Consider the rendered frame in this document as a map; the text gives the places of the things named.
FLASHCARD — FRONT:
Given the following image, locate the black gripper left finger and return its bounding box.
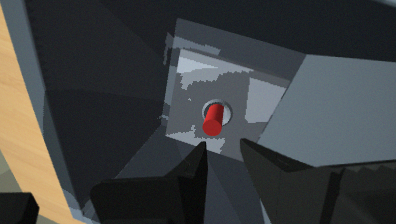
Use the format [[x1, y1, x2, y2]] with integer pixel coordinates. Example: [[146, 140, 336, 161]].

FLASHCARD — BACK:
[[89, 141, 208, 224]]

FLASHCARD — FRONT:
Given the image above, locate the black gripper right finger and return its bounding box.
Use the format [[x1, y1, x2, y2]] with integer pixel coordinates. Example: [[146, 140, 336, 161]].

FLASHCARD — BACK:
[[240, 138, 396, 224]]

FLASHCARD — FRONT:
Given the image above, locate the grey plate with hole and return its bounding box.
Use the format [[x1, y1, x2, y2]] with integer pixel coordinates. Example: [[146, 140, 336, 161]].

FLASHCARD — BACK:
[[165, 48, 291, 162]]

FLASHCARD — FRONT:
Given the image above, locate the red peg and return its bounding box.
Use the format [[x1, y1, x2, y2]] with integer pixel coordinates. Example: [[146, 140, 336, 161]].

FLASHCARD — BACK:
[[203, 104, 224, 136]]

